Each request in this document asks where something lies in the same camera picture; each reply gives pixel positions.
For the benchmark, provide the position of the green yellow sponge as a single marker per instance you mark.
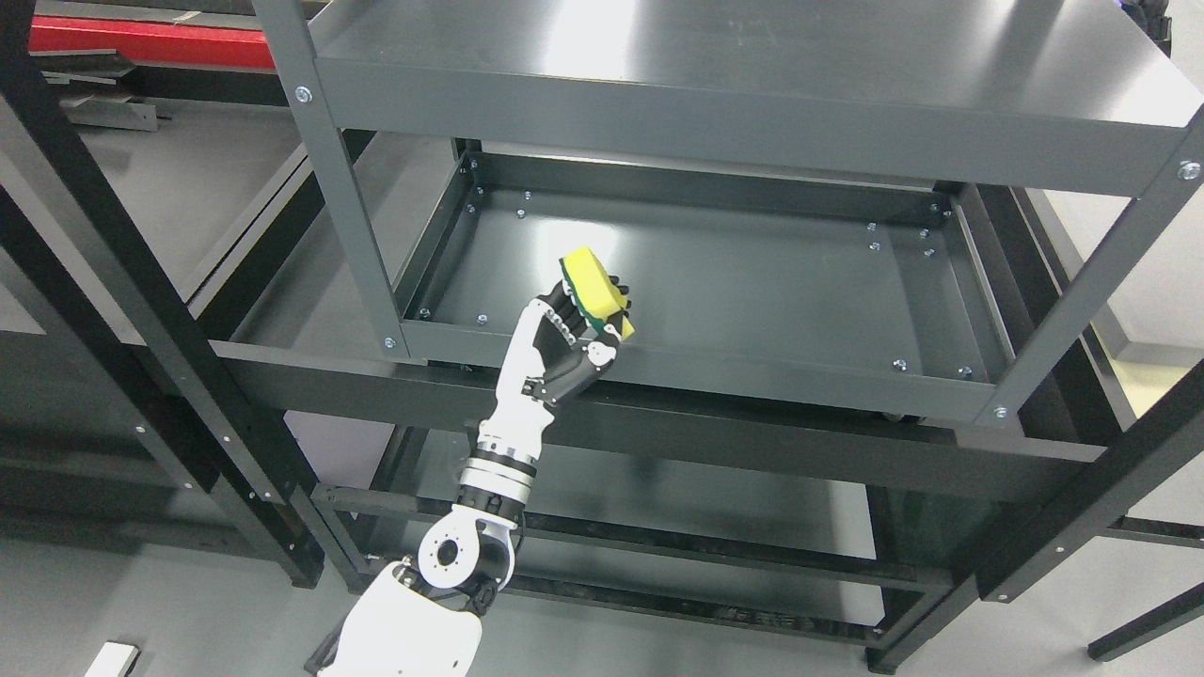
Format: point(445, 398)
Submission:
point(597, 299)

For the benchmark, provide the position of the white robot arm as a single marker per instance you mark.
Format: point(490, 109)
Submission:
point(423, 616)

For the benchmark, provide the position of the black metal rack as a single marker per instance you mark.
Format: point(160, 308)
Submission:
point(207, 319)

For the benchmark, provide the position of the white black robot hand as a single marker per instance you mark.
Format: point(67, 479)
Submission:
point(556, 352)

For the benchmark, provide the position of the grey metal shelf unit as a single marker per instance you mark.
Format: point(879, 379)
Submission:
point(907, 207)

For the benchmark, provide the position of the red metal beam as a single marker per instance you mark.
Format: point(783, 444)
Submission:
point(154, 42)

